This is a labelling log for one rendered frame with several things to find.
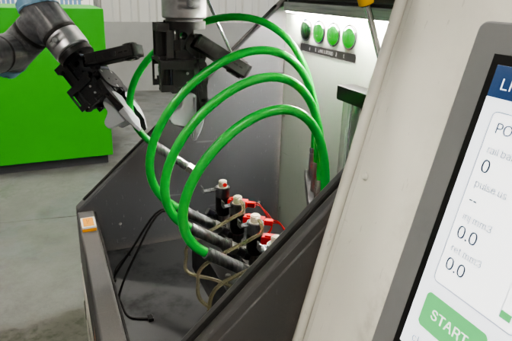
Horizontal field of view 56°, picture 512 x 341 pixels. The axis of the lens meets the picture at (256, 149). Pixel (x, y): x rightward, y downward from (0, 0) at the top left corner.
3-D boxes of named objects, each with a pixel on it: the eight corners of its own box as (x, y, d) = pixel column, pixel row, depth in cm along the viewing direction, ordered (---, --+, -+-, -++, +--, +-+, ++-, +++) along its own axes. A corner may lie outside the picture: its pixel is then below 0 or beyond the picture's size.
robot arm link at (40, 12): (29, 14, 105) (54, -13, 103) (59, 53, 104) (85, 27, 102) (2, 8, 97) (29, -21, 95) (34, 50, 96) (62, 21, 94)
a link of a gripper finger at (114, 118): (124, 145, 97) (98, 109, 98) (145, 126, 96) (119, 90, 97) (116, 145, 94) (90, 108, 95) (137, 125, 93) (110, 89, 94)
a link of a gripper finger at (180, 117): (168, 141, 87) (167, 91, 84) (200, 138, 89) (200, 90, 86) (172, 147, 84) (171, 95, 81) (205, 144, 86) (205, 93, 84)
